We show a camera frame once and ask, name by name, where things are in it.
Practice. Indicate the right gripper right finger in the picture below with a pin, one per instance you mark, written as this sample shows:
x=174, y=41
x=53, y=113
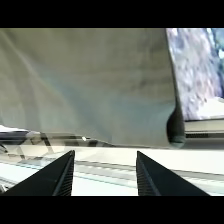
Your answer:
x=156, y=181

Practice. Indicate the silver frame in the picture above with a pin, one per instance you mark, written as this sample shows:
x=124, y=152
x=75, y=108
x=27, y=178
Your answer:
x=110, y=166

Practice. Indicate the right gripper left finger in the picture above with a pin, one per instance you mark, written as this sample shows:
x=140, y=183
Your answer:
x=55, y=180

